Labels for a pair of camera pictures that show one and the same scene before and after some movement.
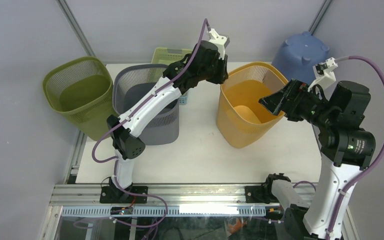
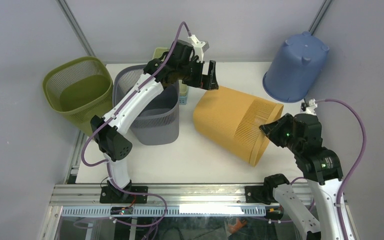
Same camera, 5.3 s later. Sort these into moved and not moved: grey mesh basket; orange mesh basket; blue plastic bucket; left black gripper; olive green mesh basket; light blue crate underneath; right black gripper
Moved: orange mesh basket; right black gripper; left black gripper
Not moved: grey mesh basket; blue plastic bucket; olive green mesh basket; light blue crate underneath
